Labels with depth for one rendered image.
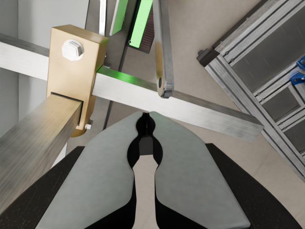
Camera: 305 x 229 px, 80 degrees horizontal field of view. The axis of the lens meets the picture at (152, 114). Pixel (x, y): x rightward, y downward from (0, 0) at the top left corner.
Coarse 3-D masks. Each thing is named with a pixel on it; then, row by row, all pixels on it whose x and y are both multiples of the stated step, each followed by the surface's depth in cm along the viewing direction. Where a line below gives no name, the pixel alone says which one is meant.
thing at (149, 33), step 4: (152, 8) 32; (152, 12) 32; (152, 16) 33; (148, 20) 33; (152, 20) 33; (148, 24) 33; (152, 24) 33; (148, 28) 33; (152, 28) 33; (144, 32) 34; (148, 32) 34; (152, 32) 34; (144, 36) 34; (148, 36) 34; (152, 36) 34; (144, 40) 34; (148, 40) 34; (144, 44) 35; (148, 44) 35; (140, 48) 35; (144, 48) 35; (148, 48) 35
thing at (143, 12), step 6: (144, 0) 31; (150, 0) 31; (144, 6) 32; (150, 6) 32; (138, 12) 32; (144, 12) 32; (138, 18) 33; (144, 18) 33; (138, 24) 33; (144, 24) 33; (138, 30) 34; (132, 36) 34; (138, 36) 34; (132, 42) 35; (138, 42) 35
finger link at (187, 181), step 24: (168, 120) 10; (168, 144) 9; (192, 144) 9; (168, 168) 7; (192, 168) 7; (216, 168) 7; (168, 192) 6; (192, 192) 6; (216, 192) 6; (168, 216) 6; (192, 216) 6; (216, 216) 6; (240, 216) 6
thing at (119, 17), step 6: (120, 0) 24; (126, 0) 29; (120, 6) 25; (126, 6) 31; (114, 12) 24; (120, 12) 27; (114, 18) 24; (120, 18) 29; (114, 24) 25; (120, 24) 31; (114, 30) 26
